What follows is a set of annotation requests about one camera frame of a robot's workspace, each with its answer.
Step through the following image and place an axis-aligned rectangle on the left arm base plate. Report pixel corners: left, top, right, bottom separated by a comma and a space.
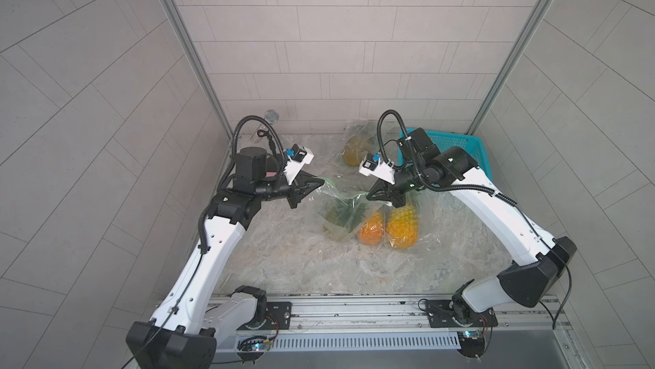
239, 302, 293, 331

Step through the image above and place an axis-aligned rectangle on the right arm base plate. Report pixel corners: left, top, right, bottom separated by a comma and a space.
417, 298, 498, 328

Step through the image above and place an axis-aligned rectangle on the orange pineapple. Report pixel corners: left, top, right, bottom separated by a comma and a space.
358, 210, 385, 246

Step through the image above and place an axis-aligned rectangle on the yellow pineapple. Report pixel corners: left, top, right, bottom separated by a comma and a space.
387, 204, 419, 249

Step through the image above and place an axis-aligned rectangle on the left circuit board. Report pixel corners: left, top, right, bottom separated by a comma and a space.
236, 336, 275, 363

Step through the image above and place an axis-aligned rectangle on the right circuit board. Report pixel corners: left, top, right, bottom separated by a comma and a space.
457, 331, 487, 360

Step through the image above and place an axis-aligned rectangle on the zip-top bag green pineapple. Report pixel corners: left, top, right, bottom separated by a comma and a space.
311, 177, 389, 242

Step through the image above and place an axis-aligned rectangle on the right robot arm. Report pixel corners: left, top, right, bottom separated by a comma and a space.
359, 128, 577, 326

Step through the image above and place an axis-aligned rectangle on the black microphone stand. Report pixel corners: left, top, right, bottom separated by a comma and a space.
257, 130, 272, 140

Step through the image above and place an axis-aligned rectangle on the far pineapple zip bag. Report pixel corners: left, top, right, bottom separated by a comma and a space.
338, 118, 401, 168

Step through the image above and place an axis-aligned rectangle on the teal plastic basket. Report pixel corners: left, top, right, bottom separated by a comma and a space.
426, 130, 493, 180

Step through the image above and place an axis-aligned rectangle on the aluminium mounting rail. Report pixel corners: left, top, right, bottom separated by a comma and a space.
145, 294, 571, 337

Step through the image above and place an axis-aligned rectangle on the orange pineapple zip bag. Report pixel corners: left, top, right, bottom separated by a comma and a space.
355, 202, 387, 246

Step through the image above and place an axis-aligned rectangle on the far bagged pineapple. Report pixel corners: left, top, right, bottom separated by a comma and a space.
341, 135, 372, 167

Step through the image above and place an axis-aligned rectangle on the yellow pineapple zip bag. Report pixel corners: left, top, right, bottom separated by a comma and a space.
385, 193, 436, 251

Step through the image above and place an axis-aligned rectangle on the glitter silver microphone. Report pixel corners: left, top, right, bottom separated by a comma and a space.
251, 109, 280, 143

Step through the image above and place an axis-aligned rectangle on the circuit board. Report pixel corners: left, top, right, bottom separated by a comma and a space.
457, 331, 487, 360
236, 336, 275, 363

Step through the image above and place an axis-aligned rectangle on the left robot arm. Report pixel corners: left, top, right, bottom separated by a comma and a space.
125, 144, 324, 368

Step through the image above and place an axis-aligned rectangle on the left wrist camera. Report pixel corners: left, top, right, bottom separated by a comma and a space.
284, 144, 314, 186

